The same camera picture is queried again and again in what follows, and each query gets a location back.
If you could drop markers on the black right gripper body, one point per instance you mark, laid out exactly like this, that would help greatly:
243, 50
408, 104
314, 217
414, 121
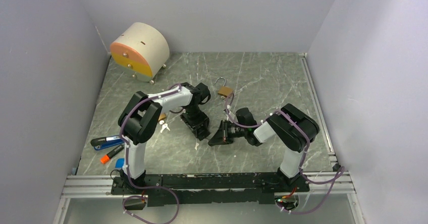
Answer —
234, 130

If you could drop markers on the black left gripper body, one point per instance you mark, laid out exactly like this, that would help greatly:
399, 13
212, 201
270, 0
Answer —
194, 118

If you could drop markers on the black padlock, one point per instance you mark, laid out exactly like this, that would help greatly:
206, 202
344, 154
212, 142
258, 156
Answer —
202, 133

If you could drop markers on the large brass padlock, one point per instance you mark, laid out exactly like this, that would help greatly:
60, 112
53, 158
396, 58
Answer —
224, 91

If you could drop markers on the small brass padlock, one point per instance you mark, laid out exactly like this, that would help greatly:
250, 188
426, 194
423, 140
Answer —
162, 118

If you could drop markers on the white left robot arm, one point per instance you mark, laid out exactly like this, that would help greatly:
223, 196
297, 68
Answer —
139, 120

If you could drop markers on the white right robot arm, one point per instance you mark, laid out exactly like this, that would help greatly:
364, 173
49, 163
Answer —
292, 126

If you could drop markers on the blue round cap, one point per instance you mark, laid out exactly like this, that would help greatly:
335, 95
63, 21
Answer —
119, 163

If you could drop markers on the round cream drawer cabinet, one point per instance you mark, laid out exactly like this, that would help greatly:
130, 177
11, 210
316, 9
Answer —
141, 51

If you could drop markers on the orange black marker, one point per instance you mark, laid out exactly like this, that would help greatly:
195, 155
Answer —
106, 158

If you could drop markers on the blue usb stick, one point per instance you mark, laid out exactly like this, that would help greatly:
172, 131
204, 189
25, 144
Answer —
105, 142

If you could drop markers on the black base frame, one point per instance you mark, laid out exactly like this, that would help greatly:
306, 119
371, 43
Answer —
169, 189

